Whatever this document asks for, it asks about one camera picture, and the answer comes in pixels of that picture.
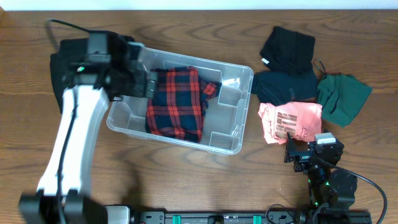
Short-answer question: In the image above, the large black garment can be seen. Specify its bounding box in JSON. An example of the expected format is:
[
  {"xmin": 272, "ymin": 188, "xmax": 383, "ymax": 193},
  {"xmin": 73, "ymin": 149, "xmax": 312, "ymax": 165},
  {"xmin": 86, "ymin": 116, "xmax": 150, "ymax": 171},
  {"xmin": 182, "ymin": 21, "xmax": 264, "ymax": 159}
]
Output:
[{"xmin": 50, "ymin": 31, "xmax": 134, "ymax": 110}]

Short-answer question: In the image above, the red navy plaid shirt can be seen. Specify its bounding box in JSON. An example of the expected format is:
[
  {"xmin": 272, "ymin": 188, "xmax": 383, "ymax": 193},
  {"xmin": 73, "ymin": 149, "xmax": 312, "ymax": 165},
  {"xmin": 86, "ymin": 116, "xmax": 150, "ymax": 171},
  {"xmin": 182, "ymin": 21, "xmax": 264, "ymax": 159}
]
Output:
[{"xmin": 145, "ymin": 67, "xmax": 221, "ymax": 143}]

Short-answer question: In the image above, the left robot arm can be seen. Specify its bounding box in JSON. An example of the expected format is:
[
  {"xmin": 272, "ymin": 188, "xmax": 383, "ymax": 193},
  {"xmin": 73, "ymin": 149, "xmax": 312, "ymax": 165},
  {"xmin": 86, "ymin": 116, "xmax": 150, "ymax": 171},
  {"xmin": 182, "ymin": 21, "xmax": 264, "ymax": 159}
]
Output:
[{"xmin": 19, "ymin": 30, "xmax": 157, "ymax": 223}]

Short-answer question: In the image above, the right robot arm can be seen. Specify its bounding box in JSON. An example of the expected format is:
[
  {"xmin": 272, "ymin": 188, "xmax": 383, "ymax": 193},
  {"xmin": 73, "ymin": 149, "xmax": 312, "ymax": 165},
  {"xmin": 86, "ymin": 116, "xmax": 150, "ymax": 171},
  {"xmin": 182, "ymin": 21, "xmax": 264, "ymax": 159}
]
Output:
[{"xmin": 284, "ymin": 133, "xmax": 358, "ymax": 210}]

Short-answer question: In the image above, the pink printed t-shirt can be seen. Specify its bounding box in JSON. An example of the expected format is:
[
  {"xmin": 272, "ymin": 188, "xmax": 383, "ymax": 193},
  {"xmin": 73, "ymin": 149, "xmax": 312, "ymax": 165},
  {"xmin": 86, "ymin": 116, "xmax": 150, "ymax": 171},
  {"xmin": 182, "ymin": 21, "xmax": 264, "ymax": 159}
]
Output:
[{"xmin": 258, "ymin": 102, "xmax": 322, "ymax": 144}]

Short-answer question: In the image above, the dark teal folded garment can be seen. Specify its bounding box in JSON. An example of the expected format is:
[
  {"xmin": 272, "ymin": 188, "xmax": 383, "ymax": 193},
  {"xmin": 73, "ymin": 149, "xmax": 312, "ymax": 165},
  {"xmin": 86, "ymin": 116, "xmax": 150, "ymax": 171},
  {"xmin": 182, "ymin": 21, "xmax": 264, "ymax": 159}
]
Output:
[{"xmin": 251, "ymin": 70, "xmax": 318, "ymax": 106}]

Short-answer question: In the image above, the green folded garment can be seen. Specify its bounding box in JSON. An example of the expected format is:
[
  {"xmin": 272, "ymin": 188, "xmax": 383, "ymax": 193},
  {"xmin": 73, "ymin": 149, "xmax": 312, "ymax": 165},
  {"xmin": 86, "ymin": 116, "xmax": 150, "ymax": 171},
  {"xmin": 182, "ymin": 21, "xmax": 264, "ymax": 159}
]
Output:
[{"xmin": 317, "ymin": 73, "xmax": 373, "ymax": 128}]

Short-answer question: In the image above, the clear plastic storage bin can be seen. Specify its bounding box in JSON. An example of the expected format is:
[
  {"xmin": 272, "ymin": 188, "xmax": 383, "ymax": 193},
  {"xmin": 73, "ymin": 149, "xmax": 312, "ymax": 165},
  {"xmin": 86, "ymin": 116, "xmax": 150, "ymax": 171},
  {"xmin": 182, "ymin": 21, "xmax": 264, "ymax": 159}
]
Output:
[{"xmin": 106, "ymin": 48, "xmax": 254, "ymax": 155}]

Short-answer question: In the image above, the small black folded garment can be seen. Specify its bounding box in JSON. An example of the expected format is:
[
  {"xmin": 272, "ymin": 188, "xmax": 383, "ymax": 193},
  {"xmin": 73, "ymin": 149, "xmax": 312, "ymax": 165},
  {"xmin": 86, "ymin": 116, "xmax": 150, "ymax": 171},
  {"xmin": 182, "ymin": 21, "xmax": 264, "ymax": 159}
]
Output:
[{"xmin": 259, "ymin": 26, "xmax": 316, "ymax": 75}]

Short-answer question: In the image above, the black mounting rail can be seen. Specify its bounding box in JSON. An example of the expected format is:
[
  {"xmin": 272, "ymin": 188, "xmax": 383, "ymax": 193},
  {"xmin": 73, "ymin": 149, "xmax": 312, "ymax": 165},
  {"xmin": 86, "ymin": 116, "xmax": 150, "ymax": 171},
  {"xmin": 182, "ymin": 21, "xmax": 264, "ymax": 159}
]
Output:
[{"xmin": 105, "ymin": 204, "xmax": 373, "ymax": 224}]

